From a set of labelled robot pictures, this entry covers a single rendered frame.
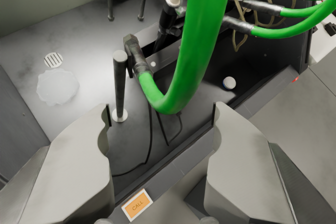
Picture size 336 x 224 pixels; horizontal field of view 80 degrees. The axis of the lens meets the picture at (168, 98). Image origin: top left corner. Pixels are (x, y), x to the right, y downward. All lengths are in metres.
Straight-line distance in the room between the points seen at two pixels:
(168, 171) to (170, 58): 0.24
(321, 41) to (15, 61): 0.83
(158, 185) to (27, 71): 0.43
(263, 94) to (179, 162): 0.28
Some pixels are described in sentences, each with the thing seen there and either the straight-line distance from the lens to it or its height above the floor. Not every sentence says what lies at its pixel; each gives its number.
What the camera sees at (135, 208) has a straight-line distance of 0.42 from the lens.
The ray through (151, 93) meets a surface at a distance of 0.17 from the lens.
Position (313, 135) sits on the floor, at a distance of 2.07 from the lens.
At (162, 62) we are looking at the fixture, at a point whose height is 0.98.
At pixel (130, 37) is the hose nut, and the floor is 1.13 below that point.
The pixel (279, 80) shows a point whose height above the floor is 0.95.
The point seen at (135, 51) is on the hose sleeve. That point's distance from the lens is 0.25.
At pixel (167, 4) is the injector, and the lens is 0.35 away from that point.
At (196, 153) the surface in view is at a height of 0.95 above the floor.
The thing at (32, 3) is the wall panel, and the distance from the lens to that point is 0.64.
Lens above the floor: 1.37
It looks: 69 degrees down
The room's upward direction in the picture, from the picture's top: 39 degrees clockwise
